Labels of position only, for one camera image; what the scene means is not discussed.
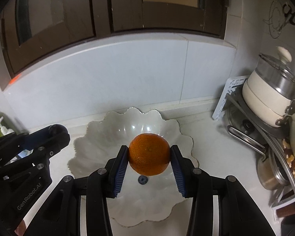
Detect blueberry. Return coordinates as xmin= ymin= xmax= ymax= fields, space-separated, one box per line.
xmin=138 ymin=175 xmax=148 ymax=185

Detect person's left hand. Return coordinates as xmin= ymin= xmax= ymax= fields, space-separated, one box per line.
xmin=14 ymin=220 xmax=26 ymax=236

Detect white pump lotion bottle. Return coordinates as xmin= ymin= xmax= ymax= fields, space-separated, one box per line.
xmin=0 ymin=116 xmax=14 ymax=135

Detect white scalloped fruit bowl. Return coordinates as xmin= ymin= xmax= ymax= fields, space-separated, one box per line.
xmin=68 ymin=108 xmax=199 ymax=227

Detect stainless steel pot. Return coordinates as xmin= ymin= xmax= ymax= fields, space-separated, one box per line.
xmin=257 ymin=149 xmax=290 ymax=191

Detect metal counter shelf rack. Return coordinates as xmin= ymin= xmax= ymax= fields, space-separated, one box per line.
xmin=212 ymin=76 xmax=295 ymax=210

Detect cream pot with glass lid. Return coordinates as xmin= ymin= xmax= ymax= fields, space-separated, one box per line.
xmin=242 ymin=46 xmax=295 ymax=127

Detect glass jar of sauce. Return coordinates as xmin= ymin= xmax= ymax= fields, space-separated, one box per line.
xmin=276 ymin=202 xmax=295 ymax=218

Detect black scissors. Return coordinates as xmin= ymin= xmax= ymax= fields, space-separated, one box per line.
xmin=263 ymin=0 xmax=295 ymax=40

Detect dark wooden window frame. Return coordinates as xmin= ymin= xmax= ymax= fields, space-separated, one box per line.
xmin=0 ymin=0 xmax=229 ymax=82

